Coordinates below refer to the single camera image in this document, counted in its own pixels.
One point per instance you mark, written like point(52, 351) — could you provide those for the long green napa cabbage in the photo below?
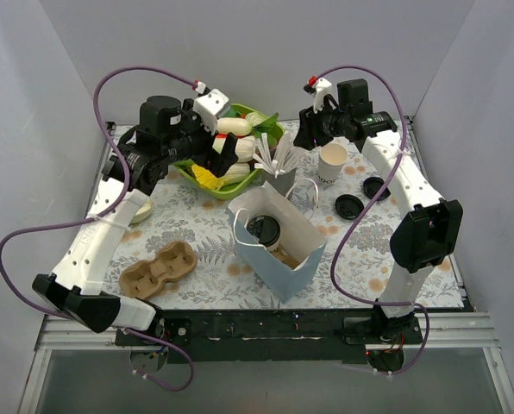
point(244, 149)

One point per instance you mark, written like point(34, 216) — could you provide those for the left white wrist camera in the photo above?
point(211, 107)

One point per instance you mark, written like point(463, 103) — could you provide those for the yellow napa cabbage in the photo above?
point(235, 174)

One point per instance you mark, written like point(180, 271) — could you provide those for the small bok choy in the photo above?
point(260, 124)

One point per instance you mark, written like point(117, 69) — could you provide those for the white radish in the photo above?
point(235, 125)

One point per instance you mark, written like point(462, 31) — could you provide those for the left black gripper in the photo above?
point(216, 152)

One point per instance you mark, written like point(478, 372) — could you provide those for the stacked white paper cup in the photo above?
point(331, 159)

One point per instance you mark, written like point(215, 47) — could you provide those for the green plastic basket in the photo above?
point(234, 190)

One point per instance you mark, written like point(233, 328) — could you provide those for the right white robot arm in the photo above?
point(429, 224)

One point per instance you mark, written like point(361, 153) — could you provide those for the brown pulp cup carrier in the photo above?
point(285, 258)
point(148, 278)

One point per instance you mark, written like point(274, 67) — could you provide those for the white paper bag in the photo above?
point(298, 237)

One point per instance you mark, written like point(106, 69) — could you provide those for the white wrapped straws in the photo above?
point(285, 158)

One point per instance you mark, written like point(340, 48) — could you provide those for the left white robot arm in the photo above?
point(168, 131)

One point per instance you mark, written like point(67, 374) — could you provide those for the white paper coffee cup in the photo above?
point(272, 247)

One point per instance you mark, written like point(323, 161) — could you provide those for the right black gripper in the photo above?
point(310, 129)

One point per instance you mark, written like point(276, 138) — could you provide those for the aluminium frame rail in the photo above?
point(458, 368)

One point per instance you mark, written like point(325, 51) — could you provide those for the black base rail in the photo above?
point(282, 335)

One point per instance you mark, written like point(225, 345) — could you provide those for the floral table mat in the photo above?
point(221, 280)

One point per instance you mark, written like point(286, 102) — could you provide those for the black coffee lid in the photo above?
point(371, 187)
point(265, 229)
point(348, 206)

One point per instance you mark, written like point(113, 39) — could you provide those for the grey straw holder cup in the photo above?
point(283, 183)

